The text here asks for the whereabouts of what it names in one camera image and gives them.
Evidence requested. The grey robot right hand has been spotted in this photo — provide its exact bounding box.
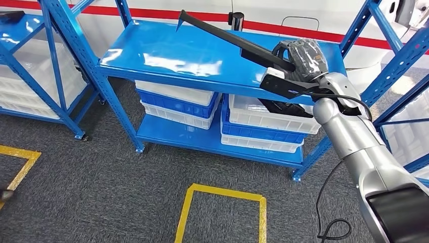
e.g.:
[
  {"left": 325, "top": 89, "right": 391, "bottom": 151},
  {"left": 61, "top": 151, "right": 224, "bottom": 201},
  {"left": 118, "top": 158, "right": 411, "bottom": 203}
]
[{"left": 271, "top": 37, "right": 330, "bottom": 84}]

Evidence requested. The long black plastic part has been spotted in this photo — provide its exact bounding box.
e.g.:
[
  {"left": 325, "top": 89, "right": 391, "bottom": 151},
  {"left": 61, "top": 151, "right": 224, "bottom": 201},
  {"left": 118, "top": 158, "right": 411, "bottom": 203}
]
[{"left": 176, "top": 9, "right": 297, "bottom": 73}]

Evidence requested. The blue metal shelf rack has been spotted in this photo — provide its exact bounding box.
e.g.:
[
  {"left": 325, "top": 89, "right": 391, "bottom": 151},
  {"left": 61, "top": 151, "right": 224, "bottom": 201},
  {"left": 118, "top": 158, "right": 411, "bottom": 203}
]
[
  {"left": 367, "top": 0, "right": 429, "bottom": 188},
  {"left": 38, "top": 0, "right": 429, "bottom": 182},
  {"left": 0, "top": 0, "right": 105, "bottom": 142}
]

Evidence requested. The blue plastic crate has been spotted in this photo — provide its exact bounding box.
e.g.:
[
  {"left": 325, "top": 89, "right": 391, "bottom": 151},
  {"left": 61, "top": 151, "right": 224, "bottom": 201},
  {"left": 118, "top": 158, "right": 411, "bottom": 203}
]
[
  {"left": 220, "top": 95, "right": 307, "bottom": 145},
  {"left": 137, "top": 89, "right": 222, "bottom": 119}
]

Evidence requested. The yellow floor tape square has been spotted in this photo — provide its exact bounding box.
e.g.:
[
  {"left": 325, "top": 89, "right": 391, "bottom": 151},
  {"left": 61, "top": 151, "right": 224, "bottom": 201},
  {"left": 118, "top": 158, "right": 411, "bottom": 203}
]
[
  {"left": 174, "top": 182, "right": 268, "bottom": 243},
  {"left": 0, "top": 145, "right": 42, "bottom": 211}
]

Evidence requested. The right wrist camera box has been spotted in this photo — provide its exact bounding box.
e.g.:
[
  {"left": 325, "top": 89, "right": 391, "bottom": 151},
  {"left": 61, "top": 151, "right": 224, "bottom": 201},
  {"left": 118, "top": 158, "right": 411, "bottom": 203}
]
[{"left": 260, "top": 67, "right": 324, "bottom": 100}]

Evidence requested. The black camera cable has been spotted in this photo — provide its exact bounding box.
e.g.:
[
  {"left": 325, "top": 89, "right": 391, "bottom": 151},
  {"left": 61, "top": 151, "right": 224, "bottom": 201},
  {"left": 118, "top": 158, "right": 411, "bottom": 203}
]
[{"left": 310, "top": 92, "right": 373, "bottom": 122}]

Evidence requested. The chrome stanchion post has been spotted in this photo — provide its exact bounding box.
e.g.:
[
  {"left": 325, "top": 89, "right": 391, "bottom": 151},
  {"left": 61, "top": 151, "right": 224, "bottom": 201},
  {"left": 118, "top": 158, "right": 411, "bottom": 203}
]
[{"left": 228, "top": 12, "right": 245, "bottom": 32}]

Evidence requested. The black tether cable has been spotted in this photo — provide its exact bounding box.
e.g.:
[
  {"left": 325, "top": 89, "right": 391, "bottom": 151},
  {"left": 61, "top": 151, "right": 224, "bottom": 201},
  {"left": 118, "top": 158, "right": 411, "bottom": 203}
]
[{"left": 316, "top": 160, "right": 353, "bottom": 242}]

